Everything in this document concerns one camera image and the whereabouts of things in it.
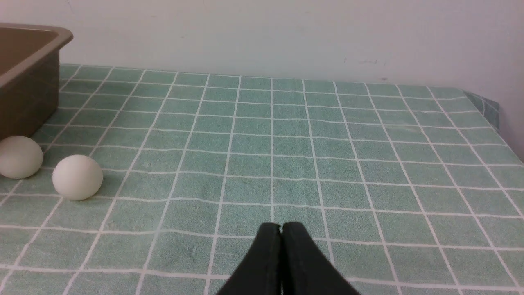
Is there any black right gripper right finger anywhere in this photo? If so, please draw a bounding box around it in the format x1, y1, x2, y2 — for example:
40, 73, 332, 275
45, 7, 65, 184
282, 222, 359, 295

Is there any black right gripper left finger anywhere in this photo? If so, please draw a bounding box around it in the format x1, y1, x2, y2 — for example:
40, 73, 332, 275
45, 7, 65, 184
217, 223, 282, 295

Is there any white ping-pong ball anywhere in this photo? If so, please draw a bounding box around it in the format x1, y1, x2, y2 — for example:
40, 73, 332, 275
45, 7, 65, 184
52, 154, 103, 200
0, 136, 43, 179

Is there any brown plastic bin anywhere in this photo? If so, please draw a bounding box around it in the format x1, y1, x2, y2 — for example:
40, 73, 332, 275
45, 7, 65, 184
0, 23, 73, 139

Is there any green checkered tablecloth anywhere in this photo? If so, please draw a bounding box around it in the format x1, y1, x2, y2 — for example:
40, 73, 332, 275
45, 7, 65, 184
0, 65, 524, 295

